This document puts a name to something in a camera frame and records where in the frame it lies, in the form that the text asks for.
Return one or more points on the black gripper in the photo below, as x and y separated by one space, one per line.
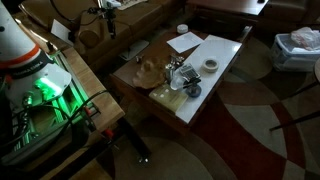
110 17

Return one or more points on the metallic measuring spoon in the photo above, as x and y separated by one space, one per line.
138 59

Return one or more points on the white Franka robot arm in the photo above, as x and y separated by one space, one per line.
23 66

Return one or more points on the brown cylindrical bolster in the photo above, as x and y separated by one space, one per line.
88 35

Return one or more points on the grey flat device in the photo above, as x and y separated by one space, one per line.
135 49

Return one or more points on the brown wooden coffee table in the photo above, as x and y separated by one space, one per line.
133 71

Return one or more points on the white card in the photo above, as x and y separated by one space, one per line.
61 31

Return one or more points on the crumpled tan paper bag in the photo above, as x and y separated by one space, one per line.
150 75

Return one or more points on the wooden robot mounting table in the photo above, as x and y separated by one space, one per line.
96 96

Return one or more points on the silver metal can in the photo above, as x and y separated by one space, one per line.
169 70

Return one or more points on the shiny crumpled metal object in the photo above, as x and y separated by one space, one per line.
176 60

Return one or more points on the white paper sheet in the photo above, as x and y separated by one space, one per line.
185 41

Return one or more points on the grey calculator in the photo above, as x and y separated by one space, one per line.
189 71

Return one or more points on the yellow-green book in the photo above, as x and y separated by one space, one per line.
168 97

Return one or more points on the red clamp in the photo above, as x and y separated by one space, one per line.
108 133
89 116

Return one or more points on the black glasses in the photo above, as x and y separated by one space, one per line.
193 82

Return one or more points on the blue round disc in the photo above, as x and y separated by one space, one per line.
194 91

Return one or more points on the white tape roll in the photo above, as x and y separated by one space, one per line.
210 64

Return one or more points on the black table leg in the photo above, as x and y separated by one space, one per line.
133 136

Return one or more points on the white rectangular board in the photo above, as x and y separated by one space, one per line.
220 53

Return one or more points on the dark wooden side table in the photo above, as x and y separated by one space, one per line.
230 6

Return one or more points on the red and beige patterned rug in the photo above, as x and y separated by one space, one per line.
253 133

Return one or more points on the translucent plastic storage bin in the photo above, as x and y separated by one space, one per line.
290 56

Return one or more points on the white plastic bag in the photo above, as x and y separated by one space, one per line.
306 37

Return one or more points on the dark chair leg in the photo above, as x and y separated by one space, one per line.
305 88
296 119

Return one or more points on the aluminium rail frame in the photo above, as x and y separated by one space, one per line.
63 110

